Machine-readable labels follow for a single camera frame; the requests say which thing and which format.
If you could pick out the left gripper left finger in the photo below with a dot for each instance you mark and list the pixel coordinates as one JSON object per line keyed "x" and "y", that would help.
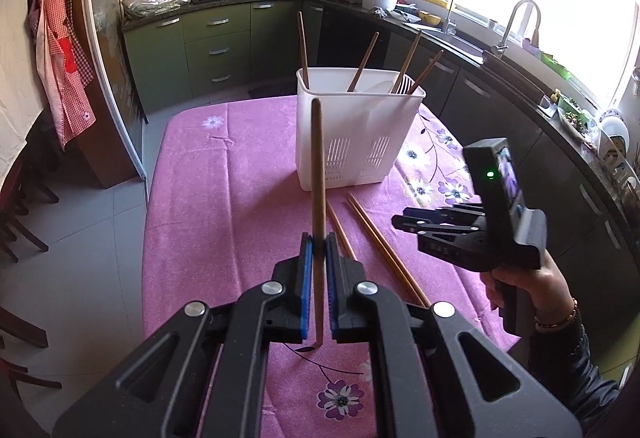
{"x": 202, "y": 373}

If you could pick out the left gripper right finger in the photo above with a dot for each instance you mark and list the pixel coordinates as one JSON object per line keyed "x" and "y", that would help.
{"x": 434, "y": 374}

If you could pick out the clear plastic spoon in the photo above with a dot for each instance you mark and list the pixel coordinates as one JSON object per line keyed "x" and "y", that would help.
{"x": 384, "y": 87}

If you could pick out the person right hand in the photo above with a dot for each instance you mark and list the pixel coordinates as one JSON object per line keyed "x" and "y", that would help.
{"x": 555, "y": 307}

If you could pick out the plate of vegetables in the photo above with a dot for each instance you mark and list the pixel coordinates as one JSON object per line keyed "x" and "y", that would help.
{"x": 577, "y": 122}

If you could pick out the white plastic utensil holder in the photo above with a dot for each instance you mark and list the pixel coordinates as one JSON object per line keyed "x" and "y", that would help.
{"x": 362, "y": 133}

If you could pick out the purple floral tablecloth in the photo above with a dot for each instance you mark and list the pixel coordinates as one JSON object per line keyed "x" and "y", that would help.
{"x": 226, "y": 205}

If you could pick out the small chrome faucet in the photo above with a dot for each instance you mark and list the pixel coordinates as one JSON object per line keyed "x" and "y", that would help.
{"x": 448, "y": 24}

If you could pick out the white hanging cloth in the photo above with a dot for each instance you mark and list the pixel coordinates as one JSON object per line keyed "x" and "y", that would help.
{"x": 21, "y": 95}

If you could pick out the green lower cabinets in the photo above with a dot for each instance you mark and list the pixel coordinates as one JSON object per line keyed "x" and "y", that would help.
{"x": 211, "y": 48}

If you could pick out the red checkered apron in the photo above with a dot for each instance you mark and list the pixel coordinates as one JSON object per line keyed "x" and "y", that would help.
{"x": 62, "y": 66}

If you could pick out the clear plastic bag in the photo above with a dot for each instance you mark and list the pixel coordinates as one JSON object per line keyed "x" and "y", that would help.
{"x": 144, "y": 8}

